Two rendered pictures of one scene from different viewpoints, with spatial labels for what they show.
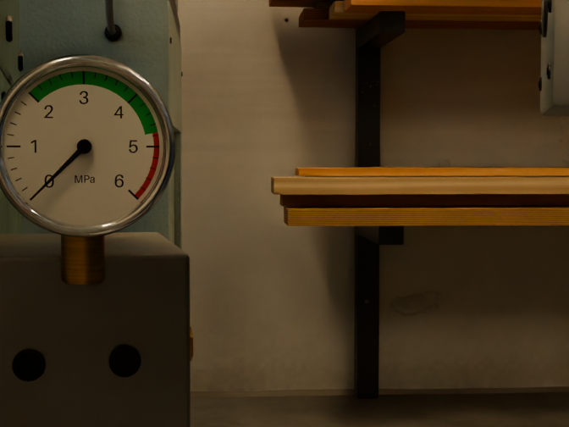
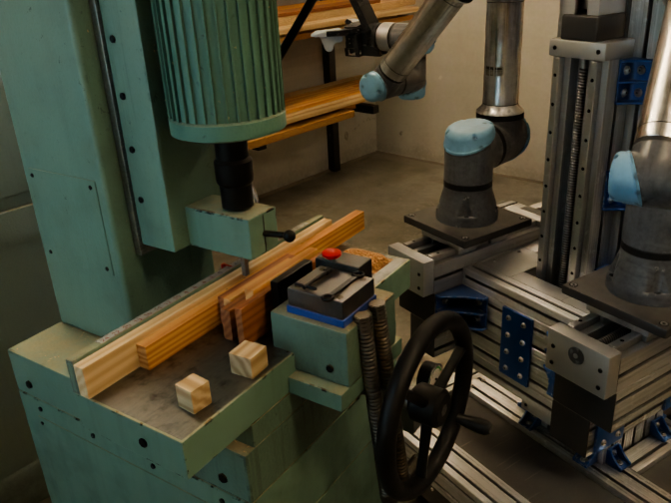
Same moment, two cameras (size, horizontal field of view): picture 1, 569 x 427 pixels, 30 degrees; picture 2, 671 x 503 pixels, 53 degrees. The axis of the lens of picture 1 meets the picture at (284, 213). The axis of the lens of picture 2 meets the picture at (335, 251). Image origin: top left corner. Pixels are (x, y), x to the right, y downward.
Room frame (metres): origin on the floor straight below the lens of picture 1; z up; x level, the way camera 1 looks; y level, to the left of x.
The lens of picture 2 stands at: (-0.32, 0.96, 1.44)
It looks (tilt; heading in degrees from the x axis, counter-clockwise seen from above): 24 degrees down; 317
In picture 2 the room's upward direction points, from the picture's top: 3 degrees counter-clockwise
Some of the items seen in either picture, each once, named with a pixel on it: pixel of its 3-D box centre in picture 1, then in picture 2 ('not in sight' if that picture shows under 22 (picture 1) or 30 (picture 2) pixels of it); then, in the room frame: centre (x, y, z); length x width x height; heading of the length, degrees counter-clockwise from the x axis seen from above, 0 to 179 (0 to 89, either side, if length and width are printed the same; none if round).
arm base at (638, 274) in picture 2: not in sight; (651, 264); (0.11, -0.25, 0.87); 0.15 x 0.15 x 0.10
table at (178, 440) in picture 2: not in sight; (292, 338); (0.42, 0.37, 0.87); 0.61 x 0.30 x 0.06; 102
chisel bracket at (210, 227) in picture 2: not in sight; (233, 230); (0.55, 0.37, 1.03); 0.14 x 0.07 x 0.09; 12
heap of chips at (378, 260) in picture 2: not in sight; (360, 256); (0.50, 0.13, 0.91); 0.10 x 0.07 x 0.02; 12
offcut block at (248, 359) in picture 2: not in sight; (249, 359); (0.37, 0.50, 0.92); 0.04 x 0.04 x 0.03; 16
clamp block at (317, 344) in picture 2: not in sight; (335, 327); (0.34, 0.35, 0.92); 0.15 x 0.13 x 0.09; 102
